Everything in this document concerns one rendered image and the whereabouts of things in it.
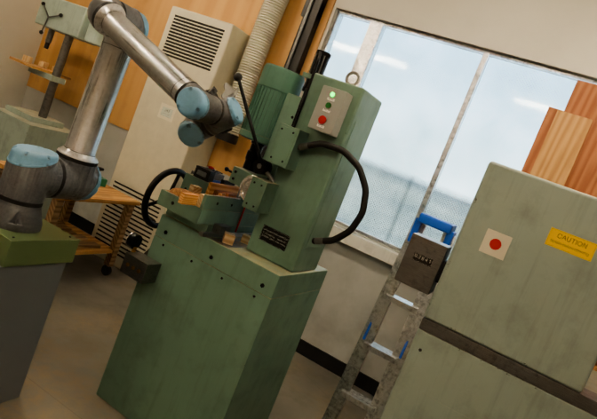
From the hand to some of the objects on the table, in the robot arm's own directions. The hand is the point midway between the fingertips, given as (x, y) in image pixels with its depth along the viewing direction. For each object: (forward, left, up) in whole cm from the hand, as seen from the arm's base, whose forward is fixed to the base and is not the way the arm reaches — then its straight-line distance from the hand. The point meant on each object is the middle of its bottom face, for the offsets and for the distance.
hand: (223, 97), depth 204 cm
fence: (+20, -18, -41) cm, 49 cm away
